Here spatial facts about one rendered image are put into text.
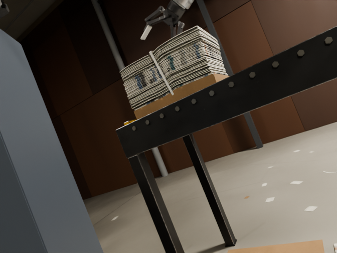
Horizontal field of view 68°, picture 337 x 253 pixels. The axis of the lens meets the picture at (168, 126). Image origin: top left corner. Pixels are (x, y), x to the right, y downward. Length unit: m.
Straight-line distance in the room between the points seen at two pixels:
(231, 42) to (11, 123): 3.80
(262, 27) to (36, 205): 3.83
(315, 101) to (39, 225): 3.76
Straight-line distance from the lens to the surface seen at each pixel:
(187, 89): 0.95
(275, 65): 0.76
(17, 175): 0.38
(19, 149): 0.41
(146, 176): 0.97
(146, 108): 1.03
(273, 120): 3.97
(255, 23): 4.04
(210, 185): 1.45
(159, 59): 1.01
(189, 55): 0.96
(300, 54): 0.76
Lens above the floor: 0.71
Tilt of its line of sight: 1 degrees up
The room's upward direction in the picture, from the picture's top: 22 degrees counter-clockwise
